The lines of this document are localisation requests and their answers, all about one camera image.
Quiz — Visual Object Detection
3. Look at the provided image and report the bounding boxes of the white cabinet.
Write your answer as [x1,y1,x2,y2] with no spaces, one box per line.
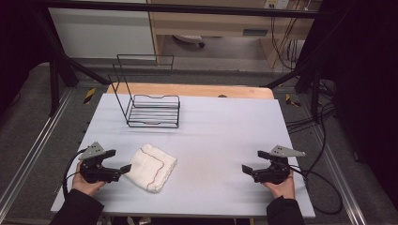
[48,0,157,60]

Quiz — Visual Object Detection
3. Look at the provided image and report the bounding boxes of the wooden table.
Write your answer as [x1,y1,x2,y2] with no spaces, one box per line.
[106,82,276,100]

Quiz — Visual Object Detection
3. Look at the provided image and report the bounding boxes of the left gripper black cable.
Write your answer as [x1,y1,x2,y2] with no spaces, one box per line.
[62,147,89,200]

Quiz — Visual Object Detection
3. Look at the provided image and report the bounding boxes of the white towel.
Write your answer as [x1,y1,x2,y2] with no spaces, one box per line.
[124,142,178,194]

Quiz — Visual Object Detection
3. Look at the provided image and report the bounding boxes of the yellow black tape marker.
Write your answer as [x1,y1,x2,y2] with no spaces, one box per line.
[83,87,97,105]
[284,93,302,108]

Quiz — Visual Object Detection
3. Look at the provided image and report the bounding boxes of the black metal frame crossbar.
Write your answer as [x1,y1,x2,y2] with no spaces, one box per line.
[33,0,333,20]

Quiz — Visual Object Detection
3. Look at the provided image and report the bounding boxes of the black metal frame stand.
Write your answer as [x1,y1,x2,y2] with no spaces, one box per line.
[32,8,111,117]
[264,12,348,124]

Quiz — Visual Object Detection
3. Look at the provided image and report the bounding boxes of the black curtain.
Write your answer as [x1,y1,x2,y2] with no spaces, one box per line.
[313,0,398,203]
[0,0,53,109]

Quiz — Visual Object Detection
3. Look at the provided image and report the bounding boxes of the person's left hand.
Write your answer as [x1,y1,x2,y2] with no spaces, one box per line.
[71,162,107,198]

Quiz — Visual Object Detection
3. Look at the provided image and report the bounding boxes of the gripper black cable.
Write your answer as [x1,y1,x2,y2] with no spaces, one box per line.
[288,165,344,216]
[62,147,89,200]

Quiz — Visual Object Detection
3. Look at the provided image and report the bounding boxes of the light wooden desk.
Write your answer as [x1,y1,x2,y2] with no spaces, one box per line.
[146,0,324,66]

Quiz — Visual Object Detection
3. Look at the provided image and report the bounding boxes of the person's right hand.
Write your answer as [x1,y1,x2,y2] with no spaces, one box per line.
[262,170,297,201]

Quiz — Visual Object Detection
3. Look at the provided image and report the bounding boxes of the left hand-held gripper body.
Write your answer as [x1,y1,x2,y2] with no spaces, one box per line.
[78,142,122,185]

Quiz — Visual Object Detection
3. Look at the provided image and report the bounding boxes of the bundle of black floor cables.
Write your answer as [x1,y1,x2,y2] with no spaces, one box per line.
[284,78,338,135]

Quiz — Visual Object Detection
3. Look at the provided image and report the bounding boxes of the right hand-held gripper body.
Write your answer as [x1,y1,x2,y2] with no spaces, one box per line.
[252,144,307,185]

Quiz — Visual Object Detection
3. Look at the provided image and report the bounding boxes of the hanging cables under desk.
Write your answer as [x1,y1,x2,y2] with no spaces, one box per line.
[269,15,299,70]

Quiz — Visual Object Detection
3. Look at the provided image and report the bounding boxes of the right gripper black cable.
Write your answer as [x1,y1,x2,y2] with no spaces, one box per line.
[288,165,344,216]

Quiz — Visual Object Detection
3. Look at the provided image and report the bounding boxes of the aluminium floor rail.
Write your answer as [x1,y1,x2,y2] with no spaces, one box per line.
[313,124,368,225]
[0,88,75,214]

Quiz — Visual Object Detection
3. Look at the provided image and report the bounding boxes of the chair base with caster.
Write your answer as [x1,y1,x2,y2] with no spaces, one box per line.
[172,34,207,49]

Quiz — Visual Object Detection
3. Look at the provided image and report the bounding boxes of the black wire rack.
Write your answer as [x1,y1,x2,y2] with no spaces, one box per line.
[107,53,182,129]

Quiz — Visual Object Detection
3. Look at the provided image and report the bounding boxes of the white wall socket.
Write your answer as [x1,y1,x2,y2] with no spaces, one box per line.
[264,0,291,10]

